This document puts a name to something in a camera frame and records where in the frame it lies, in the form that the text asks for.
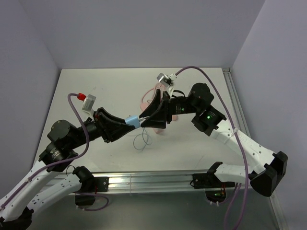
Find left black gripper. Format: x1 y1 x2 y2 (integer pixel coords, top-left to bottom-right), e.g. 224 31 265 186
68 107 135 149

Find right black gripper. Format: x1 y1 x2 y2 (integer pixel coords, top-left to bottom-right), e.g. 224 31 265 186
139 89 200 129

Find blue plug adapter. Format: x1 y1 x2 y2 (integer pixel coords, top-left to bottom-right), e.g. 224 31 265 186
125 115 141 128

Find thin white cable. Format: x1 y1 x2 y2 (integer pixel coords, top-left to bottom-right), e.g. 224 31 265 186
133 116 152 152

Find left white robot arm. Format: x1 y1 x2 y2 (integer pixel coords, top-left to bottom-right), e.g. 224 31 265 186
0 108 141 230

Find pink power strip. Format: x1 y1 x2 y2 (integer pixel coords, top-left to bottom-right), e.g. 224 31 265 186
140 102 178 134

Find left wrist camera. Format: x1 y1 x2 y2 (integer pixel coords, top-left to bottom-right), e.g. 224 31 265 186
82 94 96 115

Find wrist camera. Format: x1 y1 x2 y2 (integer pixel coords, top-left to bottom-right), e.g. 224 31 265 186
157 73 177 96
82 94 96 115

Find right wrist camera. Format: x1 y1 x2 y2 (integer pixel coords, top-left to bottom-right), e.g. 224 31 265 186
157 73 177 96

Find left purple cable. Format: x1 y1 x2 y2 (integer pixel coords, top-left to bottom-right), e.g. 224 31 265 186
0 92 111 214

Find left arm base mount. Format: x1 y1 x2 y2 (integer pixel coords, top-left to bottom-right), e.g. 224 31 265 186
72 166 109 211

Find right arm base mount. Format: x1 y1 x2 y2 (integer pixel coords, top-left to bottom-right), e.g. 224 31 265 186
189 173 236 202

